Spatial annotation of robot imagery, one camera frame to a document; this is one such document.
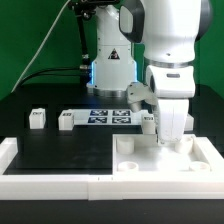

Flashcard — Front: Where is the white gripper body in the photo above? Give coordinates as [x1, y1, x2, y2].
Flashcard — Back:
[153, 99, 189, 142]

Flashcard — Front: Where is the white square tabletop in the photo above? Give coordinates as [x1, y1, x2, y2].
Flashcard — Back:
[112, 134, 211, 173]

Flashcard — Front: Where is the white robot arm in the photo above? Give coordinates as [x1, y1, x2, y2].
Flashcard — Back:
[87, 0, 212, 142]

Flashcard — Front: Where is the white U-shaped obstacle fence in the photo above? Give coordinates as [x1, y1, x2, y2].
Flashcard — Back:
[0, 136, 224, 200]

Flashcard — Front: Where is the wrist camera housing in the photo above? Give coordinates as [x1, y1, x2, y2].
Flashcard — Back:
[126, 82, 156, 113]

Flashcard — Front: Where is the white marker base plate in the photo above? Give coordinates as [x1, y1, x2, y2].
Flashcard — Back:
[62, 109, 148, 125]

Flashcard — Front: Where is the black cable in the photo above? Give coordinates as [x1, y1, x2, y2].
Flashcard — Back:
[19, 66, 92, 86]

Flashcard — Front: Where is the white cable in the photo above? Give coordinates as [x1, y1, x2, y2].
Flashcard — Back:
[11, 0, 73, 94]

